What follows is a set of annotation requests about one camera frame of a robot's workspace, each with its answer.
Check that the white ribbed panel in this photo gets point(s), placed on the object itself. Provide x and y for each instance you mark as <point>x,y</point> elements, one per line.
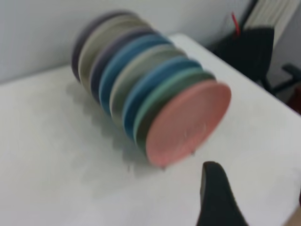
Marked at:
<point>268,11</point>

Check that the beige plastic plate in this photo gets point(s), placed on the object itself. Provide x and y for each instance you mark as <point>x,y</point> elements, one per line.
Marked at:
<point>85,61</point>
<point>116,101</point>

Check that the blue plastic plate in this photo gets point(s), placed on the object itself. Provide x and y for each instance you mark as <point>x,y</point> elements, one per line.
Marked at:
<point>105,87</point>
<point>129,113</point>

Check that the dark purple plate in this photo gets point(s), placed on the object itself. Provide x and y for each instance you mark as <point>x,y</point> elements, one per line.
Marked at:
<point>76,54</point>

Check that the black office chair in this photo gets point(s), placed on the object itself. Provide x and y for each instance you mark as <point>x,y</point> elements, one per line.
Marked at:
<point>249,54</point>

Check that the pink plastic plate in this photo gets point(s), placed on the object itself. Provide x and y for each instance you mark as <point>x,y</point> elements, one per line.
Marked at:
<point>188,122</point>

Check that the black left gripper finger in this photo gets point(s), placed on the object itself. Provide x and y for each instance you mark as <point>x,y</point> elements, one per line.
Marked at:
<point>215,200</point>

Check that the teal green plate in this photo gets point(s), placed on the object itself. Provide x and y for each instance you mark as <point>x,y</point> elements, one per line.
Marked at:
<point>141,127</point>

